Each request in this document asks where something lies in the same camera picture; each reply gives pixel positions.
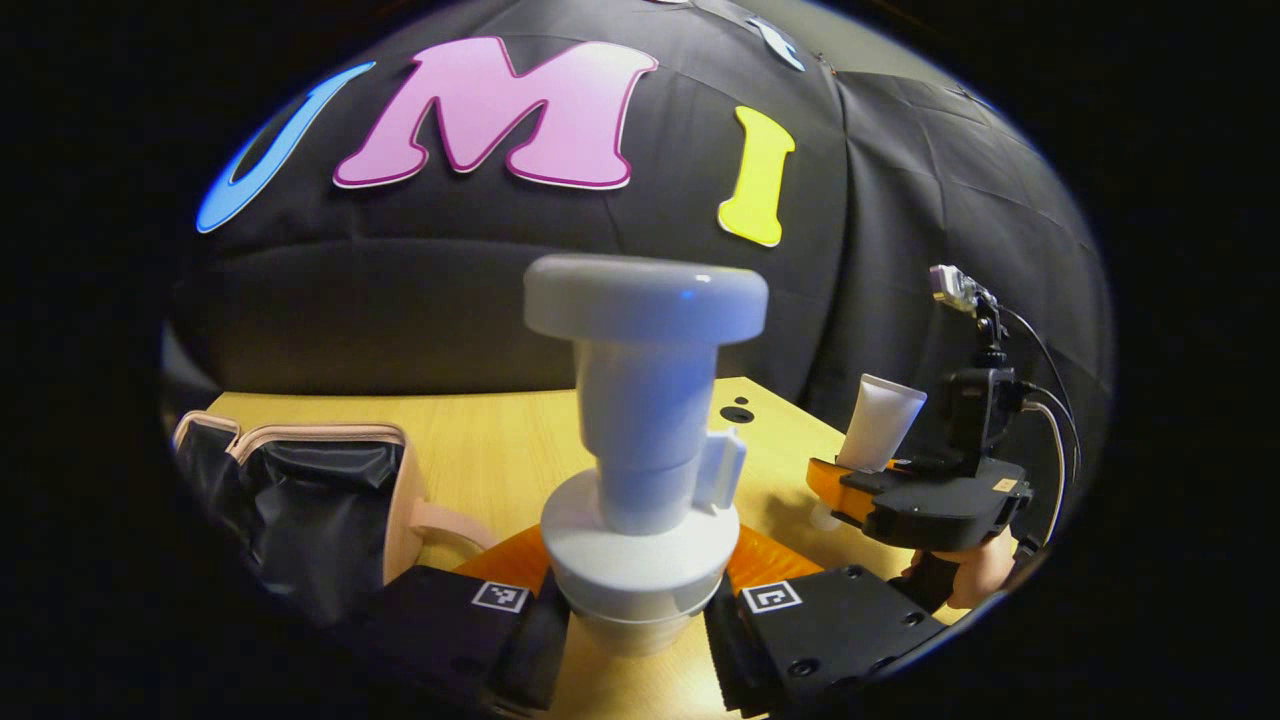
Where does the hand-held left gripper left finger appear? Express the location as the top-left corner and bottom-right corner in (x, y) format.
(362, 525), (573, 713)

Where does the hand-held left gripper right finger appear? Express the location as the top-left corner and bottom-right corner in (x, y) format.
(703, 525), (948, 720)

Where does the white squeeze tube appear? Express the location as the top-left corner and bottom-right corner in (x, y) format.
(810, 374), (928, 531)

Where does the small pink suitcase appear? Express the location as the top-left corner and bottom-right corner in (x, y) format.
(172, 410), (498, 629)

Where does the black backdrop cloth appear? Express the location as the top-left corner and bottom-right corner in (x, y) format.
(165, 0), (1116, 561)

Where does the thin grey cable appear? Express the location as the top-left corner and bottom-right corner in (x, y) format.
(1018, 398), (1069, 546)

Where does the thin black cable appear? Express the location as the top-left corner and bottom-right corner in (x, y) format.
(995, 300), (1083, 486)

